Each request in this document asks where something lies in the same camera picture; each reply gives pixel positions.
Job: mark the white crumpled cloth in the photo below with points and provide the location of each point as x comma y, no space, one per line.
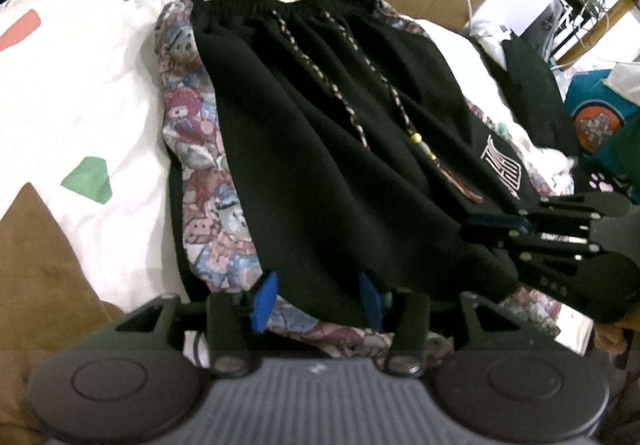
487,32

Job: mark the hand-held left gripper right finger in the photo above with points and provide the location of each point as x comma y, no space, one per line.
371,300

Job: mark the black plush with pink paw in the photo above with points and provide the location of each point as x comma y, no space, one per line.
590,177

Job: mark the teal cushion with orange circle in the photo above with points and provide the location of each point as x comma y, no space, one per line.
585,95

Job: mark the brown plush blanket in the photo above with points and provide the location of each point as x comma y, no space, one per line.
40,265

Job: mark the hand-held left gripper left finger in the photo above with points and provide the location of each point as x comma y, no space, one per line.
264,300

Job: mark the black shorts with bear print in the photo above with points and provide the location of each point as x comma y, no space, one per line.
325,150

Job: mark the white quilt with coloured shapes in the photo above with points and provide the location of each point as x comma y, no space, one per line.
90,90

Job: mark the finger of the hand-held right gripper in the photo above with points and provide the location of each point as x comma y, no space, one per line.
550,250
500,222

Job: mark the round wooden table yellow legs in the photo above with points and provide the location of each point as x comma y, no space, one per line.
582,47

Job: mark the folded black garment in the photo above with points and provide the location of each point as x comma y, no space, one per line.
530,85

